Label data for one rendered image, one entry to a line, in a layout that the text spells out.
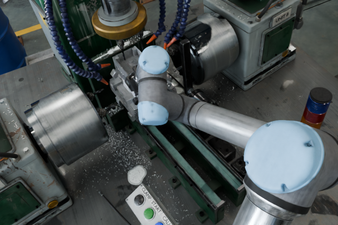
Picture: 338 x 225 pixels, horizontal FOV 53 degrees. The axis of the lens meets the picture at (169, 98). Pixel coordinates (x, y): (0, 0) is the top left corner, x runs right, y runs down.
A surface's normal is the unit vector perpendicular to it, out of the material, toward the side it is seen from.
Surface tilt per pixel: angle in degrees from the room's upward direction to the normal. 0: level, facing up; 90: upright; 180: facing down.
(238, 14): 0
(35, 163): 90
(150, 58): 30
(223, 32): 36
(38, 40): 0
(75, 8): 90
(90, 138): 81
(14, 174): 90
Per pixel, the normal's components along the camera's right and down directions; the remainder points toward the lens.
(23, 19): -0.10, -0.66
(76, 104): 0.15, -0.36
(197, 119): -0.76, 0.15
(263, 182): -0.64, -0.31
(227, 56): 0.55, 0.46
